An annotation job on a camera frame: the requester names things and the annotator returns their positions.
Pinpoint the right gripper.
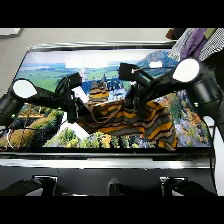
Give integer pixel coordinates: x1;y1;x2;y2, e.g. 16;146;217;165
128;83;149;118

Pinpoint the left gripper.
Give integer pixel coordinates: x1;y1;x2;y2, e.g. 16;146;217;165
67;96;88;124

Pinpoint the yellow brown striped shirt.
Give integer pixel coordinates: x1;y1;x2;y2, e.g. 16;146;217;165
75;80;180;152

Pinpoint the grey checked shirt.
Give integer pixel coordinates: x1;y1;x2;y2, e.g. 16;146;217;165
167;27;194;61

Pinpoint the brown garment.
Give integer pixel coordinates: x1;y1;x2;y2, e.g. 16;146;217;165
165;28;177;40

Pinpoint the grey striped shirt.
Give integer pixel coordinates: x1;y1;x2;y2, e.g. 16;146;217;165
198;27;224;62

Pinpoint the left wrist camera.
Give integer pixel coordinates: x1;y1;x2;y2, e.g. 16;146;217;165
64;72;83;90

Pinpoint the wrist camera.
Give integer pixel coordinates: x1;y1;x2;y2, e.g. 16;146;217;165
64;72;83;90
118;62;143;82

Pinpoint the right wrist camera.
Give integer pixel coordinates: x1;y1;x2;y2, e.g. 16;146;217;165
118;62;143;82

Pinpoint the silver frame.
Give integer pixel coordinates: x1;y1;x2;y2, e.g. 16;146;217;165
0;155;224;197

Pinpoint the black cable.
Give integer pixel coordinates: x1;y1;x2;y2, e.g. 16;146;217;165
203;113;216;196

